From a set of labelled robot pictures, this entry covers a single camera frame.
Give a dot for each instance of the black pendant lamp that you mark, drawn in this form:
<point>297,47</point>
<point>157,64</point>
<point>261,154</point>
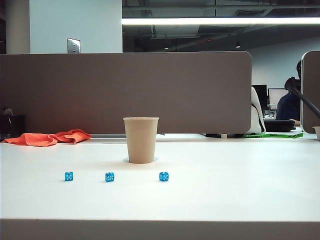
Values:
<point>238,45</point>

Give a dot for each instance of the black pole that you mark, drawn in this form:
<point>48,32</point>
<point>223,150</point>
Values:
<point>306,98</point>

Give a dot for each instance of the small paper bowl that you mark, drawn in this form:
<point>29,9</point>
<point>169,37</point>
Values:
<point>317,132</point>

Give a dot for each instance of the white divider foot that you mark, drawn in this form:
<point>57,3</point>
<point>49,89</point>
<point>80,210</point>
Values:
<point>224,135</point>

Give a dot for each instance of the narrow grey desk divider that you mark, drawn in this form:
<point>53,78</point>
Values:
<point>311,100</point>

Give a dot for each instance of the black computer monitor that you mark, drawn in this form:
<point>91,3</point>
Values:
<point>261,93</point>

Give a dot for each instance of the blue translucent die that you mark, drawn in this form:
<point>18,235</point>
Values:
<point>69,176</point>
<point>163,176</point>
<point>109,177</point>

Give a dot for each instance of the metal wall outlet plate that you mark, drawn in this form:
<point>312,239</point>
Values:
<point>73,45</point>

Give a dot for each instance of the long ceiling light strip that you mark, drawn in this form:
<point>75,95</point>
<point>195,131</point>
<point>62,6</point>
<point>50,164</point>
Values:
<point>220,21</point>

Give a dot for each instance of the bright screen computer monitor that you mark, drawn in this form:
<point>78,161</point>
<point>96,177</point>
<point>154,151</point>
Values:
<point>276,96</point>

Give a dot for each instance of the orange cloth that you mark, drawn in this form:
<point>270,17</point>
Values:
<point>37,139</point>

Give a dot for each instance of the green tape strip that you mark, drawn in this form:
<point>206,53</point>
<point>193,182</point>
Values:
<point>272,135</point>

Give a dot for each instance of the black flat case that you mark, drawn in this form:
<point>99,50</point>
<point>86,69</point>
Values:
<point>278,125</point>

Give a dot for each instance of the large grey desk divider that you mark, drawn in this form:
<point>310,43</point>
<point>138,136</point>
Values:
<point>125,92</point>

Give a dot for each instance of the seated person in background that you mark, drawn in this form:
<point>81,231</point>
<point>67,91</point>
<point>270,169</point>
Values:
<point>288,107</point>

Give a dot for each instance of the brown paper cup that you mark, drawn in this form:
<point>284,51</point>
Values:
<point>141,140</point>

